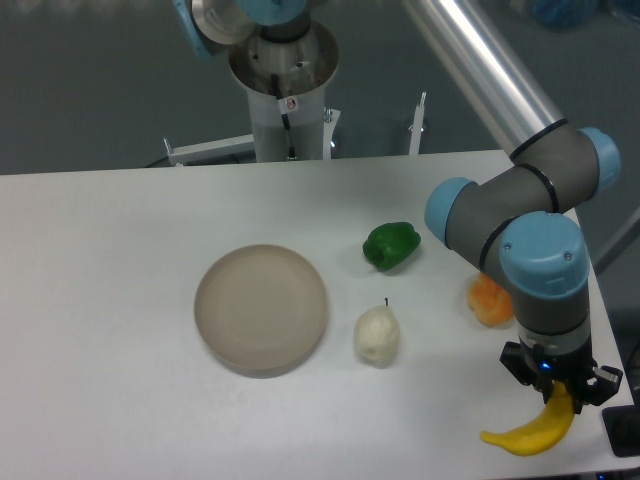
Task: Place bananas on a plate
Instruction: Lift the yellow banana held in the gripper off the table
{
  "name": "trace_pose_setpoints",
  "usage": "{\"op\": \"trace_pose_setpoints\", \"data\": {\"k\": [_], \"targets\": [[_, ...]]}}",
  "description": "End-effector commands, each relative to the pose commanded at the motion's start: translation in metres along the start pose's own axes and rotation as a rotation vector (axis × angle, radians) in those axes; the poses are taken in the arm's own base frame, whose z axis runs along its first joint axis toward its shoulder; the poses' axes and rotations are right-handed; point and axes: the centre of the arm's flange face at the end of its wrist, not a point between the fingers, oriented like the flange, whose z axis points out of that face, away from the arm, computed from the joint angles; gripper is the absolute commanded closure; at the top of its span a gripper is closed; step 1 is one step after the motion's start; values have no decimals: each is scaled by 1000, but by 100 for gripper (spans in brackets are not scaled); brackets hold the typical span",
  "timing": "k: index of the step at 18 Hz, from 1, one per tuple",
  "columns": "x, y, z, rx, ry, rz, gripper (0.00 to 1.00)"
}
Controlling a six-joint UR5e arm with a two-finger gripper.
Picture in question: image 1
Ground green bell pepper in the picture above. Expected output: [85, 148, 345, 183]
[362, 222, 421, 271]

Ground white metal frame bracket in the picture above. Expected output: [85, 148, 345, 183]
[148, 107, 341, 168]

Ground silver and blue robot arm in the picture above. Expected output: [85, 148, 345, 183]
[174, 1, 622, 411]

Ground white upright bracket post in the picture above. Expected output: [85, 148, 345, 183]
[408, 91, 428, 156]

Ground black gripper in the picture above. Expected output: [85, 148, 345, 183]
[499, 335, 623, 413]

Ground black cable on pedestal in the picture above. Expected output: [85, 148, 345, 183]
[269, 73, 299, 161]

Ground beige round plate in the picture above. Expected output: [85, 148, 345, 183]
[194, 244, 328, 378]

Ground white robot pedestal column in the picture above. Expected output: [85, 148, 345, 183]
[229, 21, 339, 162]

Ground blue object in background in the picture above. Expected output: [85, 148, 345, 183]
[528, 0, 599, 30]

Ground yellow banana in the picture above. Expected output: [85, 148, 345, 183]
[480, 382, 575, 457]

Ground orange fruit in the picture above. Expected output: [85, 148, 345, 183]
[466, 273, 514, 328]

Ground black device at table edge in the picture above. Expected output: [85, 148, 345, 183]
[602, 405, 639, 458]

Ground white pear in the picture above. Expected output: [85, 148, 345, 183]
[353, 299, 400, 368]

